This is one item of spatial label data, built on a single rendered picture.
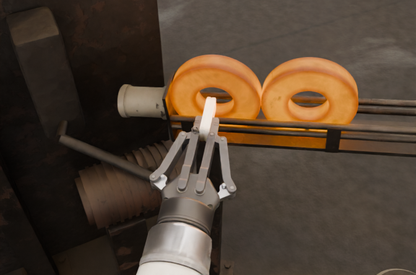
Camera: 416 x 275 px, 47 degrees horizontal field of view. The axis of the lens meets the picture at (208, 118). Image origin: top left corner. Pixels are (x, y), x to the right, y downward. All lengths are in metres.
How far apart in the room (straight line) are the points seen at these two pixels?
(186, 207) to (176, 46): 1.49
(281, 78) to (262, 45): 1.34
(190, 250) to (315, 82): 0.32
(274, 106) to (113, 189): 0.35
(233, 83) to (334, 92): 0.16
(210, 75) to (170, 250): 0.30
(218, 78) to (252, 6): 1.58
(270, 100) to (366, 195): 0.89
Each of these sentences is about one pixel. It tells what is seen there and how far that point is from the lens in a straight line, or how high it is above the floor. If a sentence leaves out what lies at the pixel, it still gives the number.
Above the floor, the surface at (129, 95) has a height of 0.69.
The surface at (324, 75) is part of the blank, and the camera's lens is 0.75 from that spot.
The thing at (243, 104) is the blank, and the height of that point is 0.71.
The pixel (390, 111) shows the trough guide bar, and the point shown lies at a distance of 0.87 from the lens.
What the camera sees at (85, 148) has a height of 0.59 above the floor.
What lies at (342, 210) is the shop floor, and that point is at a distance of 1.57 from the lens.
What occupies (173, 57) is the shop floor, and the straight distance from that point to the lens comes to 2.02.
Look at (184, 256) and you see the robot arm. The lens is 0.61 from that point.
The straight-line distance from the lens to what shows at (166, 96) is 0.80.
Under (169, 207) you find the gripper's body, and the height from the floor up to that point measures 0.73.
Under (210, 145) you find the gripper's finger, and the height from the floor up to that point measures 0.72.
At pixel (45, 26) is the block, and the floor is 0.80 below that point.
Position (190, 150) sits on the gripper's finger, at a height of 0.72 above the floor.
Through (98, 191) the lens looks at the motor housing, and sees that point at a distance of 0.93.
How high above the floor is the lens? 1.27
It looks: 46 degrees down
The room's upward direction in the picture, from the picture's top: straight up
